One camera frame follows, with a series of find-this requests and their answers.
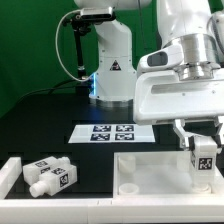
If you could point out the white square tabletop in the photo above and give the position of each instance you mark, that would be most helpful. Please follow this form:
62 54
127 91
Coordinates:
147 174

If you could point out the black camera stand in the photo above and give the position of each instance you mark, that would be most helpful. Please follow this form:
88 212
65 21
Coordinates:
80 29

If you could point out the white sheet with tags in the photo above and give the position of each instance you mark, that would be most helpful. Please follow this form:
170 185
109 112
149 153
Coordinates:
112 133

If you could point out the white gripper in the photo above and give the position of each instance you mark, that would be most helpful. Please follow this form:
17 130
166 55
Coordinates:
160 97

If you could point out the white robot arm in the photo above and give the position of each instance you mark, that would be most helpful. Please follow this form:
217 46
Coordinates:
188 47

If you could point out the grey camera on stand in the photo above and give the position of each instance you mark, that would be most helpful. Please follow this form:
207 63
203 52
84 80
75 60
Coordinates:
96 14

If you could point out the white U-shaped fence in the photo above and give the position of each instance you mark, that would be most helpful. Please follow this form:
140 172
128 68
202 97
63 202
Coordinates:
203 208

